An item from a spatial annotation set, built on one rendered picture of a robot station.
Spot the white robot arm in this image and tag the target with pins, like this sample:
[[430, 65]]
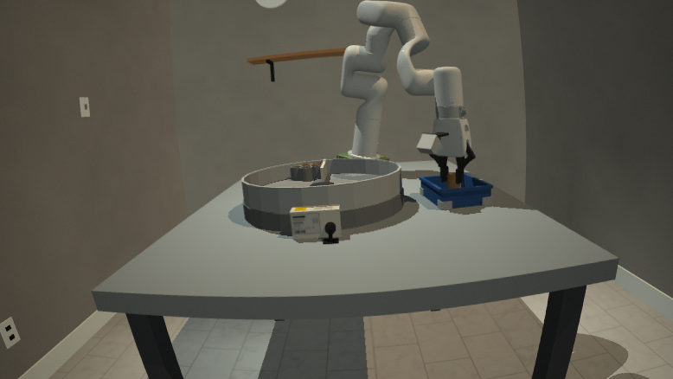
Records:
[[443, 82]]

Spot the grey metal cylinder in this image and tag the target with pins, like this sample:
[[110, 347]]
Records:
[[306, 173], [295, 173], [316, 171]]

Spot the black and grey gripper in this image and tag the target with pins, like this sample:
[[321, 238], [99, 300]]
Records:
[[454, 145]]

